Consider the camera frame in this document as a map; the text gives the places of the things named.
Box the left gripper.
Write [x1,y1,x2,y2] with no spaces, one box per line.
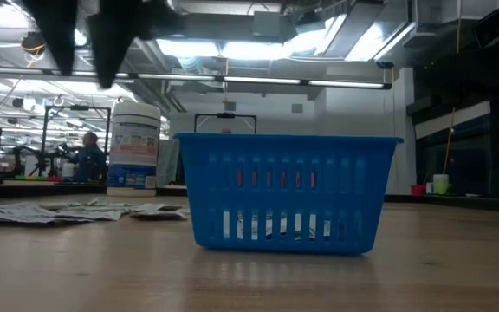
[21,0,185,90]

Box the white adhesive bandage strip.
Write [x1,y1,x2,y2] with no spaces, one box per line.
[85,198,182,212]

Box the white wipes canister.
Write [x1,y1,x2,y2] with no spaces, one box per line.
[105,101,163,198]

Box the long ceiling light bar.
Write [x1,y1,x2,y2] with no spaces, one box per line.
[0,65,392,91]

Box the blue plastic basket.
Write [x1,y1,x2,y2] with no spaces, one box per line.
[172,132,405,256]

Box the green cup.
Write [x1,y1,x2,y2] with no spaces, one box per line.
[432,173,450,196]

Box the ceiling cord reel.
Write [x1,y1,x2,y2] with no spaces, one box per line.
[19,30,48,56]

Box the black background rig frame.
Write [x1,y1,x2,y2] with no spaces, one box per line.
[42,102,113,179]
[193,112,258,135]

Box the yellow cable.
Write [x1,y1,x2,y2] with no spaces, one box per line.
[442,0,463,175]

